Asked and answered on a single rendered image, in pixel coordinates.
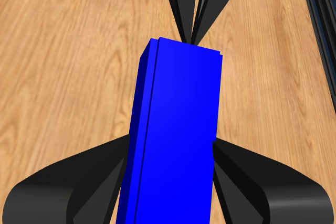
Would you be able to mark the blue hollow socket block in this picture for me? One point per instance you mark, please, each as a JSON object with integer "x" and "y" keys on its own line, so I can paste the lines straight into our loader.
{"x": 178, "y": 129}

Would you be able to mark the black table frame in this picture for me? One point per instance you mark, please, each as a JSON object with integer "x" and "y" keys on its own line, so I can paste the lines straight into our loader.
{"x": 319, "y": 11}

